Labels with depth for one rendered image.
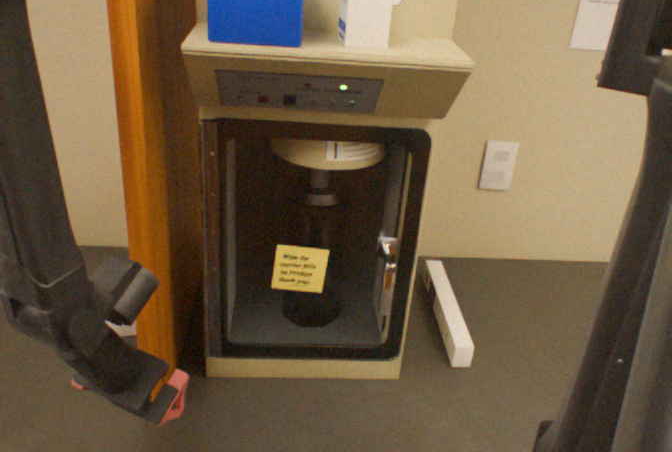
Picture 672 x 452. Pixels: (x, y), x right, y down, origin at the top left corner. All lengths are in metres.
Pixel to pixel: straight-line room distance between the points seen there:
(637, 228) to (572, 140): 1.11
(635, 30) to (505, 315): 1.02
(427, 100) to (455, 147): 0.59
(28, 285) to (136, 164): 0.21
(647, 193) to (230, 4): 0.48
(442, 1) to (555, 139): 0.67
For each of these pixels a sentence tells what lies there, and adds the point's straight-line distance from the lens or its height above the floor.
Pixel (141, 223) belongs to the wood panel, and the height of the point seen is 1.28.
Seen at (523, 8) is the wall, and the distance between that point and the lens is 1.30.
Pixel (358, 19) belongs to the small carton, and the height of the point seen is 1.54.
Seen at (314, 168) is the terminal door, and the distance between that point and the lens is 0.84.
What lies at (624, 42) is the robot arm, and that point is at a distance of 0.30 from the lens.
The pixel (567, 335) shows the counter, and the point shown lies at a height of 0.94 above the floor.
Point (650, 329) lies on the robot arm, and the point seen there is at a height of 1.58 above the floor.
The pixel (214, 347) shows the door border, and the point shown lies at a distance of 1.01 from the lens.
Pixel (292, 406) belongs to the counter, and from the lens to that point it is 1.02.
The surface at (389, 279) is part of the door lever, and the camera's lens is 0.88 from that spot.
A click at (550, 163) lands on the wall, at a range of 1.43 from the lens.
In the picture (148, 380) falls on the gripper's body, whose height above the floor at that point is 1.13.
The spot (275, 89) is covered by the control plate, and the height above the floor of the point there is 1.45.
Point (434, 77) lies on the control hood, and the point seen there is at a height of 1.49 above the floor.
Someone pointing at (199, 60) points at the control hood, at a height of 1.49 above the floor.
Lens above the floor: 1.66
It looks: 27 degrees down
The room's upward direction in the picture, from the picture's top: 5 degrees clockwise
